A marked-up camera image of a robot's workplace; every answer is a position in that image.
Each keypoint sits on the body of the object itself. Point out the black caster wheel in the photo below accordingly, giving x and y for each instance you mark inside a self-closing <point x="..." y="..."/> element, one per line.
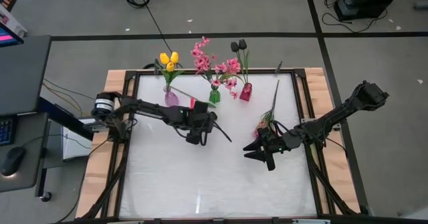
<point x="47" y="196"/>

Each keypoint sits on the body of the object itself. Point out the red glass vase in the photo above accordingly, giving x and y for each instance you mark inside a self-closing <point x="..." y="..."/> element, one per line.
<point x="245" y="93"/>

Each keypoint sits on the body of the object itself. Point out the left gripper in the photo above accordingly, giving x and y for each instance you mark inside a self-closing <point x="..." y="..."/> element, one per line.
<point x="202" y="122"/>

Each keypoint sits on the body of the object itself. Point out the yellow artificial tulip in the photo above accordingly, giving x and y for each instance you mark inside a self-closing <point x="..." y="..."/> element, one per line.
<point x="170" y="67"/>
<point x="174" y="57"/>
<point x="164" y="58"/>

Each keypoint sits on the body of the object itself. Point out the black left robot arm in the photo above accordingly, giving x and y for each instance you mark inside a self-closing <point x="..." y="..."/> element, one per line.
<point x="147" y="107"/>

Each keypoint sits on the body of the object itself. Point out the purple glass vase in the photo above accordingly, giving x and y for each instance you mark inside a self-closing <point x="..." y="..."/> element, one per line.
<point x="171" y="99"/>

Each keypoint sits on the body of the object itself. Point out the red tag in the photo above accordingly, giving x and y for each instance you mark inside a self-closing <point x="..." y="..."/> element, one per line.
<point x="192" y="103"/>

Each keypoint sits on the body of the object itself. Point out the dark gray desk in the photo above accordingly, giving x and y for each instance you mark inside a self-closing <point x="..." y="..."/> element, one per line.
<point x="23" y="77"/>

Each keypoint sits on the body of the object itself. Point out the black keyboard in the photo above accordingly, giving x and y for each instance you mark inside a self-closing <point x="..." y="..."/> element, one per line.
<point x="6" y="130"/>

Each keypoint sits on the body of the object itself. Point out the black aluminum table frame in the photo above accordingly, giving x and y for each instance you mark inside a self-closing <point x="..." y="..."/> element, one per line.
<point x="129" y="75"/>

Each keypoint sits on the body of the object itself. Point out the gray frame post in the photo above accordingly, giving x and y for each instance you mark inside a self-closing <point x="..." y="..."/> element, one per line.
<point x="279" y="67"/>
<point x="156" y="67"/>

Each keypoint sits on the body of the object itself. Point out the black artificial tulip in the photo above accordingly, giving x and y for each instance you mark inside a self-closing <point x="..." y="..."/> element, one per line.
<point x="234" y="47"/>

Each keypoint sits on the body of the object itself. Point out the pink artificial flower spray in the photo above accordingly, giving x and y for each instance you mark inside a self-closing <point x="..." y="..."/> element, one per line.
<point x="200" y="61"/>
<point x="269" y="115"/>
<point x="232" y="66"/>

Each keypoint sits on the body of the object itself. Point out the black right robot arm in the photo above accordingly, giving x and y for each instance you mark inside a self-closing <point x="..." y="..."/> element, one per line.
<point x="334" y="118"/>

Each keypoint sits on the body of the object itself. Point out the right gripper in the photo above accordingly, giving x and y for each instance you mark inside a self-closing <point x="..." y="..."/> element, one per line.
<point x="272" y="143"/>

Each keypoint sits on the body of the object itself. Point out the black computer mouse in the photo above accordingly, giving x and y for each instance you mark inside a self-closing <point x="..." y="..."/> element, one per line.
<point x="12" y="160"/>

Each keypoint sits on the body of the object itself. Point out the green glass vase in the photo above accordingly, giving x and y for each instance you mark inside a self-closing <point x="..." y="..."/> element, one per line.
<point x="215" y="97"/>

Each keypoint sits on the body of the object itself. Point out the desk computer monitor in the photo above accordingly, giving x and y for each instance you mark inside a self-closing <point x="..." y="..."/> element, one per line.
<point x="8" y="36"/>

